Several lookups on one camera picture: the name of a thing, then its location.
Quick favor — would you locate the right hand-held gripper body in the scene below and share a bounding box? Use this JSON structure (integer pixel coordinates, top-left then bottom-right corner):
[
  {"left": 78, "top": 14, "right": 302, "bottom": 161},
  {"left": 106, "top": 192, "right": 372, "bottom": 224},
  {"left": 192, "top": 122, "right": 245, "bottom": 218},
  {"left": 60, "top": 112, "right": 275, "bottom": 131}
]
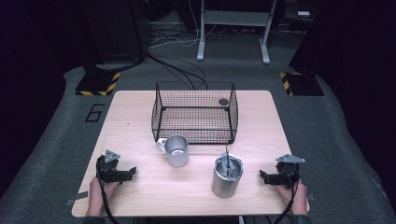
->
[{"left": 275, "top": 153, "right": 306, "bottom": 189}]

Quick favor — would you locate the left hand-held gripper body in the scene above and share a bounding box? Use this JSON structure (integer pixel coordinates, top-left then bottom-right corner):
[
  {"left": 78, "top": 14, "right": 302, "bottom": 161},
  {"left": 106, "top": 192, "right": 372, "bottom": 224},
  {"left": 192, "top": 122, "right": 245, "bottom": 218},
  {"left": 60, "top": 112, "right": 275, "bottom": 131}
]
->
[{"left": 95, "top": 149, "right": 125, "bottom": 184}]

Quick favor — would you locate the metal straw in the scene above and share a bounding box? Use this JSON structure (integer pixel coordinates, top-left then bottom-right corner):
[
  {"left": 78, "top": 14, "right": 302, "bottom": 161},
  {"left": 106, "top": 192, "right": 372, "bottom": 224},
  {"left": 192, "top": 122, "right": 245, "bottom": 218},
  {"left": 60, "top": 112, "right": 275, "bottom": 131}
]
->
[{"left": 225, "top": 144, "right": 233, "bottom": 177}]

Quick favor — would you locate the steel tumbler with lid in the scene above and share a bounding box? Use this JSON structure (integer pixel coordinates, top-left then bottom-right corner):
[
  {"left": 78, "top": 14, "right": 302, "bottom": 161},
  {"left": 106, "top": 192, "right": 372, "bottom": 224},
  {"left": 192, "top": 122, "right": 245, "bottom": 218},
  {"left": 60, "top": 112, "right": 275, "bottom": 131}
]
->
[{"left": 210, "top": 152, "right": 245, "bottom": 200}]

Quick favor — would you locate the silver metal mug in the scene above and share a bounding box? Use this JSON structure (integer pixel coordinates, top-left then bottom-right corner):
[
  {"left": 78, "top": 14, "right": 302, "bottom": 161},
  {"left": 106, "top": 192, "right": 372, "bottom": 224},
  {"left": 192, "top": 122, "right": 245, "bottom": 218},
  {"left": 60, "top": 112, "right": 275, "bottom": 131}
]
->
[{"left": 156, "top": 134, "right": 190, "bottom": 168}]

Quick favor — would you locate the black wire basket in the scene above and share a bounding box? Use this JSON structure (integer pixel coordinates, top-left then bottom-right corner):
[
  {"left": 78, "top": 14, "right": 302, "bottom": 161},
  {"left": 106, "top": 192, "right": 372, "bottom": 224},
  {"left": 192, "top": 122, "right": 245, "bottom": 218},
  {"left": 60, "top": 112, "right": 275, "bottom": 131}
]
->
[{"left": 151, "top": 81, "right": 239, "bottom": 146}]

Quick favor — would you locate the person's left hand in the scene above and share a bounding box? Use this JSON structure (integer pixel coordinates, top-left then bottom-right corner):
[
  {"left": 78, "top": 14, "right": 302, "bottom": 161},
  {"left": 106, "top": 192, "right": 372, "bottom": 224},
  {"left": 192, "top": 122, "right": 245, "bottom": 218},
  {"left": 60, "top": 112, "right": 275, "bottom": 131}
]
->
[{"left": 86, "top": 176, "right": 120, "bottom": 217}]

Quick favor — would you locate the person's right hand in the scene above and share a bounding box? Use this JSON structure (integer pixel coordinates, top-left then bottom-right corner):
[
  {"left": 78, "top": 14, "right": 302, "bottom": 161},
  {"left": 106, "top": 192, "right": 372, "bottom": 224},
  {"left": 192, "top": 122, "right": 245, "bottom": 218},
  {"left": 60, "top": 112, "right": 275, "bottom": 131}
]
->
[{"left": 274, "top": 181, "right": 309, "bottom": 217}]

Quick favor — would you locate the black tape number marking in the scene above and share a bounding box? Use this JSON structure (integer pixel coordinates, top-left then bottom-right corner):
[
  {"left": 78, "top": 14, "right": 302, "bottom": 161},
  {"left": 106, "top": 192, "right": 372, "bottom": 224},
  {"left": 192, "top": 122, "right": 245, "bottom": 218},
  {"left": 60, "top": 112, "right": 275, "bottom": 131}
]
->
[{"left": 84, "top": 104, "right": 106, "bottom": 123}]

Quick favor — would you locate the dark curtain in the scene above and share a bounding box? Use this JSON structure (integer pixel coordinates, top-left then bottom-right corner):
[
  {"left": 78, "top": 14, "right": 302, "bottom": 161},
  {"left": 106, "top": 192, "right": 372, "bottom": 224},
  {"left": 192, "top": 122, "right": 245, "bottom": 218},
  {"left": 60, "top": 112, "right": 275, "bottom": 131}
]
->
[
  {"left": 289, "top": 0, "right": 396, "bottom": 203},
  {"left": 0, "top": 0, "right": 85, "bottom": 194}
]

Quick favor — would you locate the black cabinet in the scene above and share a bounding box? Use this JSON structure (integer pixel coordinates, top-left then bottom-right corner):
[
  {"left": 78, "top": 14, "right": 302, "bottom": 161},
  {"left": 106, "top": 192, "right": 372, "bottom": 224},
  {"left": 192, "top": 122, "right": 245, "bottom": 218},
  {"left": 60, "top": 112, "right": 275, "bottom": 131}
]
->
[{"left": 79, "top": 0, "right": 148, "bottom": 63}]

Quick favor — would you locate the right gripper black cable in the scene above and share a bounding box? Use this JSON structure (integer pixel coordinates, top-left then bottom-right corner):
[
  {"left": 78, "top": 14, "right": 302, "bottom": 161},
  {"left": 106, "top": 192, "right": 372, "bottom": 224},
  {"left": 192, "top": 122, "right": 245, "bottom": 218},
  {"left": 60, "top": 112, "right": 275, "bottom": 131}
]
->
[{"left": 274, "top": 169, "right": 301, "bottom": 224}]

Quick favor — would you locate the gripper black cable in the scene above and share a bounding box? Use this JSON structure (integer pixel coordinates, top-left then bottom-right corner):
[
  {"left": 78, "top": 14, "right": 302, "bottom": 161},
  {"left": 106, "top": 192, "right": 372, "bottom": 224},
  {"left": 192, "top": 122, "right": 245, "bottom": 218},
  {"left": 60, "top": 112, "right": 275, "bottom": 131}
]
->
[
  {"left": 96, "top": 174, "right": 120, "bottom": 224},
  {"left": 274, "top": 169, "right": 301, "bottom": 224}
]

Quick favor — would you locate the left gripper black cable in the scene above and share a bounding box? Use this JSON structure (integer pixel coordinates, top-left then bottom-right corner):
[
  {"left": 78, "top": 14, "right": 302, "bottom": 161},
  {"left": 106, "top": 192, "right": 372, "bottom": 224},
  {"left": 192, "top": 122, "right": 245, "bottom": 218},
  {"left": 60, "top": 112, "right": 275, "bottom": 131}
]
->
[{"left": 96, "top": 174, "right": 120, "bottom": 224}]

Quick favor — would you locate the black yellow striped base plate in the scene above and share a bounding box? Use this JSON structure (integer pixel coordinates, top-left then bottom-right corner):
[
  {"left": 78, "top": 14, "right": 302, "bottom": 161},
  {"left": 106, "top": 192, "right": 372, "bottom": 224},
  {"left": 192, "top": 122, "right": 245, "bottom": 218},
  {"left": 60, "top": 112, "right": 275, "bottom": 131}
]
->
[
  {"left": 279, "top": 71, "right": 325, "bottom": 97},
  {"left": 75, "top": 71, "right": 121, "bottom": 97}
]

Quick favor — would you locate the black floor cable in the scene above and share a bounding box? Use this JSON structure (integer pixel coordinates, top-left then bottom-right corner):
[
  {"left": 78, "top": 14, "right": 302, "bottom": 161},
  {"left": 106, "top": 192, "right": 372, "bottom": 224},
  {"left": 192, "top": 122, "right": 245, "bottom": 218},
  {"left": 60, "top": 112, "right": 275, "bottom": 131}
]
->
[{"left": 145, "top": 50, "right": 209, "bottom": 91}]

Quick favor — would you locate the white metal desk frame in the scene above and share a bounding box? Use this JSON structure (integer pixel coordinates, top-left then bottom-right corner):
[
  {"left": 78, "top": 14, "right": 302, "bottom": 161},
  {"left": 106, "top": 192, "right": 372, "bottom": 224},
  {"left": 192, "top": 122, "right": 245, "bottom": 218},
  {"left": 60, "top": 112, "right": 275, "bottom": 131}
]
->
[{"left": 196, "top": 0, "right": 278, "bottom": 65}]

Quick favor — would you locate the white floor cable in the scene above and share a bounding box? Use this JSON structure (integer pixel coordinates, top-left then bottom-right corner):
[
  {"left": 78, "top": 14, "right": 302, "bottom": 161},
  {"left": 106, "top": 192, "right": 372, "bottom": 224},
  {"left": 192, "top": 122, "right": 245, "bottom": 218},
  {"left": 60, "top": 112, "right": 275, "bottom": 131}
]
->
[{"left": 148, "top": 0, "right": 219, "bottom": 49}]

